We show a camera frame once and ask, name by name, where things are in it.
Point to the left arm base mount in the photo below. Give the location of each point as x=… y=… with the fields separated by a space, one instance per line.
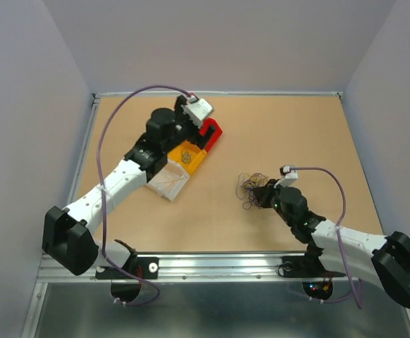
x=132 y=277

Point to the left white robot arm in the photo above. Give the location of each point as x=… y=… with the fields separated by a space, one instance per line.
x=68 y=232

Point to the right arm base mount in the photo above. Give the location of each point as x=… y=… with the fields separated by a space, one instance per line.
x=318 y=282

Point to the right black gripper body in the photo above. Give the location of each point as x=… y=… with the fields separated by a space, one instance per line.
x=272 y=199

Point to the white plastic bin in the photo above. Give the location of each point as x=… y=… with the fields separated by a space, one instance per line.
x=169 y=181

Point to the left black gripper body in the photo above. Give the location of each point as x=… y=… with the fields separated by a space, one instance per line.
x=186 y=129

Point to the red plastic bin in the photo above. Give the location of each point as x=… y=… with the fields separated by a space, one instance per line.
x=219 y=131

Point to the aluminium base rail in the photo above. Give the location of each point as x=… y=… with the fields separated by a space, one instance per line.
x=194 y=267

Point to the yellow plastic bin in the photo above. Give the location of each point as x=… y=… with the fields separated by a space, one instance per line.
x=188 y=155

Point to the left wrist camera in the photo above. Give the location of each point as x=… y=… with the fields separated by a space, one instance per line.
x=198 y=111

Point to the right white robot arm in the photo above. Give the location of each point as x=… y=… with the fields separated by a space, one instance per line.
x=381 y=260

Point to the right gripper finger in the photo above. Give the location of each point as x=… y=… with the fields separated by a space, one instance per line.
x=254 y=202
x=260 y=191

